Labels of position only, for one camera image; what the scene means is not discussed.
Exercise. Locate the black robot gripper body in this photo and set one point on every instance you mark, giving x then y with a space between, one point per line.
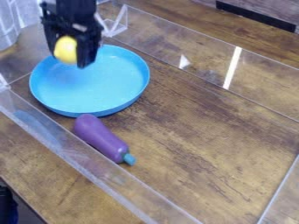
69 17

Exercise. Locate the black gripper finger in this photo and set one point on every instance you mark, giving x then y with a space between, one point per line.
87 48
49 38

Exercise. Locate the yellow toy lemon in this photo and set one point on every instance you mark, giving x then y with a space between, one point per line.
65 50

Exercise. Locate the blue round tray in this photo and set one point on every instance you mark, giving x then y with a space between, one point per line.
100 89

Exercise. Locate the white patterned curtain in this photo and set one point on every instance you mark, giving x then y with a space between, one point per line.
17 13

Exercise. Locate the purple toy eggplant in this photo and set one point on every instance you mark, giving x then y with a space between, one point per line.
91 130

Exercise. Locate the clear acrylic enclosure wall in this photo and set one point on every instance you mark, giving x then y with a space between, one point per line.
212 130

